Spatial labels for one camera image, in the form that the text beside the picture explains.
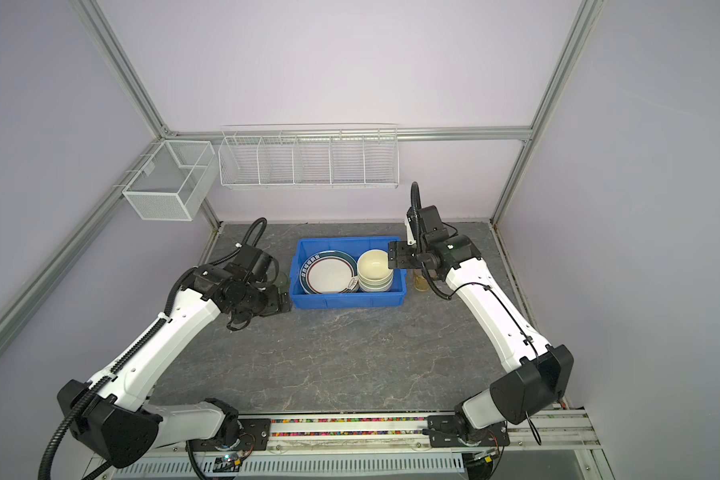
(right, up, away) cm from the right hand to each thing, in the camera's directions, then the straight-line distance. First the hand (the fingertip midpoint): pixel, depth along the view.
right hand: (404, 255), depth 78 cm
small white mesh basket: (-75, +22, +19) cm, 80 cm away
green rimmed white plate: (-23, -6, +22) cm, 32 cm away
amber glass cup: (+7, -9, +17) cm, 20 cm away
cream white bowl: (-7, -11, +13) cm, 19 cm away
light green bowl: (-8, -7, +12) cm, 16 cm away
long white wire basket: (-30, +33, +21) cm, 49 cm away
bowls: (-9, -1, +15) cm, 18 cm away
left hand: (-34, -15, -3) cm, 37 cm away
